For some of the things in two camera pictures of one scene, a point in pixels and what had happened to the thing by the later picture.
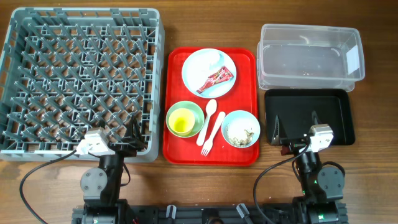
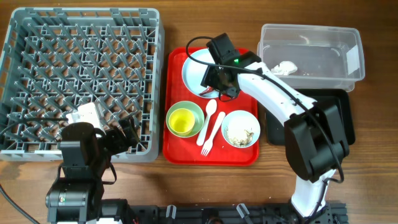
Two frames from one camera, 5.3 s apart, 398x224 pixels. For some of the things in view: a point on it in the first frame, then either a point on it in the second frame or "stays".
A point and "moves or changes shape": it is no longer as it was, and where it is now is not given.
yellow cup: [181, 121] stays
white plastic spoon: [211, 108] stays
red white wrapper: [210, 58] to [285, 68]
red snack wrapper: [222, 74] moves or changes shape
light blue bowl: [240, 129] stays
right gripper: [294, 144] to [208, 78]
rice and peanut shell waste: [235, 141] stays
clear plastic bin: [309, 57] stays
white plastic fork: [209, 144] stays
